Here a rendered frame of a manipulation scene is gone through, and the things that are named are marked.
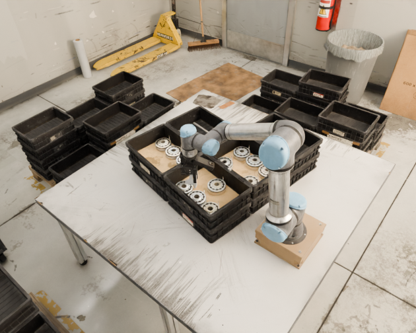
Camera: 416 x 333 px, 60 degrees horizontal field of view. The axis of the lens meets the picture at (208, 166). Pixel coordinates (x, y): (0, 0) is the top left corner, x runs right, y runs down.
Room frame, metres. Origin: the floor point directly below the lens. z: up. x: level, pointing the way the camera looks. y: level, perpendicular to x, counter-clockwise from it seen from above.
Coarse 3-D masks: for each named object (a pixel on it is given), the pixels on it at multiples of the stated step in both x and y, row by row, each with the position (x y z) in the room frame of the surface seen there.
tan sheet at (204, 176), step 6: (204, 168) 1.58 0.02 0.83; (198, 174) 1.53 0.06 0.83; (204, 174) 1.53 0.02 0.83; (210, 174) 1.53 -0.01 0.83; (198, 180) 1.48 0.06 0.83; (204, 180) 1.48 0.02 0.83; (198, 186) 1.44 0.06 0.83; (204, 186) 1.43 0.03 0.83; (228, 192) 1.38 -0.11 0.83; (234, 192) 1.38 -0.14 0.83; (210, 198) 1.34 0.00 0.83; (216, 198) 1.34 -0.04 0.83; (222, 198) 1.34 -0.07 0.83; (228, 198) 1.33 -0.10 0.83; (222, 204) 1.29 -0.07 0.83
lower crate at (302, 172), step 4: (316, 156) 1.66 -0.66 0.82; (312, 160) 1.63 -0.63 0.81; (316, 160) 1.69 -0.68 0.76; (308, 164) 1.61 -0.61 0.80; (312, 164) 1.65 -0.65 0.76; (300, 168) 1.56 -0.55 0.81; (304, 168) 1.61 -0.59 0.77; (308, 168) 1.64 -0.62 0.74; (312, 168) 1.66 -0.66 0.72; (296, 172) 1.54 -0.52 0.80; (300, 172) 1.58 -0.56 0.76; (304, 172) 1.62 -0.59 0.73; (308, 172) 1.63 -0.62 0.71; (292, 176) 1.54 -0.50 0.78; (296, 176) 1.56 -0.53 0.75; (300, 176) 1.59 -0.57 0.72; (292, 180) 1.54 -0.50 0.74; (296, 180) 1.56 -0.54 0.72; (292, 184) 1.53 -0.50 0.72
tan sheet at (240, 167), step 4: (232, 152) 1.72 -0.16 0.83; (224, 156) 1.69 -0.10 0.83; (228, 156) 1.69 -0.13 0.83; (232, 156) 1.68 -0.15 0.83; (232, 160) 1.65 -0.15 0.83; (236, 160) 1.65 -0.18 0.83; (236, 164) 1.61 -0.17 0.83; (240, 164) 1.61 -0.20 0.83; (244, 164) 1.61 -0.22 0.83; (232, 168) 1.57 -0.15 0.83; (236, 168) 1.57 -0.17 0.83; (240, 168) 1.57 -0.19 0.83; (244, 168) 1.57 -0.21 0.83; (248, 168) 1.56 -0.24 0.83; (240, 172) 1.53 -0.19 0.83; (244, 172) 1.53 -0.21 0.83; (248, 172) 1.53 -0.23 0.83; (252, 172) 1.53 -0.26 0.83; (256, 172) 1.53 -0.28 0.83; (256, 176) 1.49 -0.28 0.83
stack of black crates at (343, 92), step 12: (312, 72) 3.17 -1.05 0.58; (324, 72) 3.11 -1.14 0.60; (300, 84) 2.94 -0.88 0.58; (312, 84) 3.08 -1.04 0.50; (324, 84) 3.07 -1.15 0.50; (336, 84) 3.03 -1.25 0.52; (348, 84) 2.90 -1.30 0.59; (300, 96) 2.95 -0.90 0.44; (312, 96) 2.88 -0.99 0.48; (324, 96) 2.82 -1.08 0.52; (336, 96) 2.76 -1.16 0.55
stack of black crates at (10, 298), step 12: (0, 264) 1.14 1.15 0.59; (0, 276) 1.14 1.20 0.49; (0, 288) 1.06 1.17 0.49; (12, 288) 1.06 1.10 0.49; (0, 300) 0.99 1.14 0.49; (12, 300) 0.99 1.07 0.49; (24, 300) 0.98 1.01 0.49; (0, 312) 0.92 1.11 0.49; (12, 312) 0.87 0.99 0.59; (24, 312) 0.90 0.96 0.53; (0, 324) 0.81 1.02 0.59; (12, 324) 0.84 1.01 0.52
